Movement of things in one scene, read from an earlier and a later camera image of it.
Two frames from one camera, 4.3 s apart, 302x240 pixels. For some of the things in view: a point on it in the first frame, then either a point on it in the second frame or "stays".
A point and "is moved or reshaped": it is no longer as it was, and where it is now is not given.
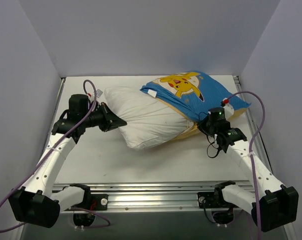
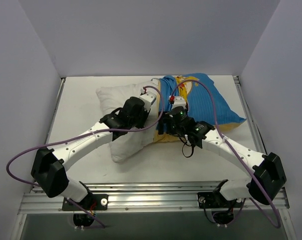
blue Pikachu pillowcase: x=193 y=95 is moved or reshaped
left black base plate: x=94 y=201 stays
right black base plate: x=215 y=199 stays
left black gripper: x=104 y=118 -> x=142 y=110
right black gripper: x=202 y=125 -> x=166 y=122
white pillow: x=148 y=120 is moved or reshaped
